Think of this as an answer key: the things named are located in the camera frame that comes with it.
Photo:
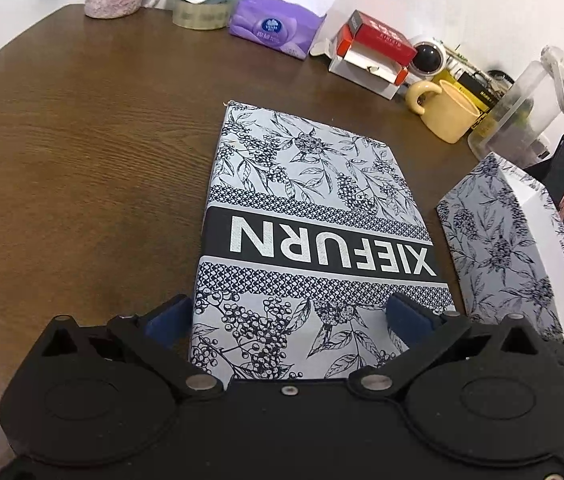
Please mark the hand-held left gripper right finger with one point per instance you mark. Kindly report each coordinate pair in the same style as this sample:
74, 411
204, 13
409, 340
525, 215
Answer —
407, 317

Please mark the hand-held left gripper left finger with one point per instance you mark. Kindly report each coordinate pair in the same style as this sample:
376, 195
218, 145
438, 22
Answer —
166, 322

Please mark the floral print box base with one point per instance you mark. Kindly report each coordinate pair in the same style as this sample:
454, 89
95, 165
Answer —
497, 250

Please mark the floral print box lid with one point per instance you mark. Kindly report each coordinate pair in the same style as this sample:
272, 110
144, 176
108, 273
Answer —
312, 185

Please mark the wooden desktop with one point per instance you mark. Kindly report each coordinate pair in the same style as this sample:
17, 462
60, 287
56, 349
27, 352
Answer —
86, 160

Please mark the yellow ceramic mug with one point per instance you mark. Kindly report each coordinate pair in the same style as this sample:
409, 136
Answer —
454, 112

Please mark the yellow and black box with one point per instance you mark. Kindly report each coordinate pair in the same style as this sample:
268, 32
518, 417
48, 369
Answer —
477, 92

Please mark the clear plastic pitcher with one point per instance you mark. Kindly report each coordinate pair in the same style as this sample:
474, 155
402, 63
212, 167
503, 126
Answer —
522, 105

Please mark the white box with red flaps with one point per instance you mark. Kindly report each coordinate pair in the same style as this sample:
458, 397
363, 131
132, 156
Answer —
362, 67

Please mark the thin wooden sticks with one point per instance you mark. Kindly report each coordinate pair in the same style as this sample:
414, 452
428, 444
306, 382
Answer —
464, 60

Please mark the red and white box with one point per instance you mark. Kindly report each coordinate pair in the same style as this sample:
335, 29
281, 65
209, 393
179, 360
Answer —
382, 40

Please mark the clear tape roll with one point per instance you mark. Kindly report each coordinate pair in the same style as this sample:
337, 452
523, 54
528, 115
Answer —
199, 16

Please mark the purple tissue pack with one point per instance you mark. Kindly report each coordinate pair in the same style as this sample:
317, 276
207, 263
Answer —
277, 27

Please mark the white round camera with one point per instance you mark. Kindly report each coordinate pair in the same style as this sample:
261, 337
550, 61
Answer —
429, 57

